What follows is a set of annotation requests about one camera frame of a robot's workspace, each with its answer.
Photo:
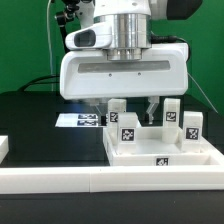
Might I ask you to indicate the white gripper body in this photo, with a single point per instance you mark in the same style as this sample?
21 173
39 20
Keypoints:
162 71

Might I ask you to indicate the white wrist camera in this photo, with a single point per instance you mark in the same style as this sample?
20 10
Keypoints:
96 36

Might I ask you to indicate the white square table top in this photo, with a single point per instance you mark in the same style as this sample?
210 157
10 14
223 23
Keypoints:
150 150

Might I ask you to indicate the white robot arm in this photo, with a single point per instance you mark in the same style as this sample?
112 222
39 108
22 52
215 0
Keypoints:
116 55

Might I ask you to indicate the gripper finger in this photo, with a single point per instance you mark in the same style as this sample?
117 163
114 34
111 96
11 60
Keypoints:
153 104
100 109

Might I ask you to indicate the fiducial marker sheet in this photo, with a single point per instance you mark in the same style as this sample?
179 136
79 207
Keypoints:
80 120

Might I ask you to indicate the white front barrier wall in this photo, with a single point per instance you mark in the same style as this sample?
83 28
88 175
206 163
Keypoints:
110 179

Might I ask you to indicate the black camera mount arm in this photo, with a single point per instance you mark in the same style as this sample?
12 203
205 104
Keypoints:
65 18

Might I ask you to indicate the white left barrier piece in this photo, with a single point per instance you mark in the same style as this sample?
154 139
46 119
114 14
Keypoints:
4 148

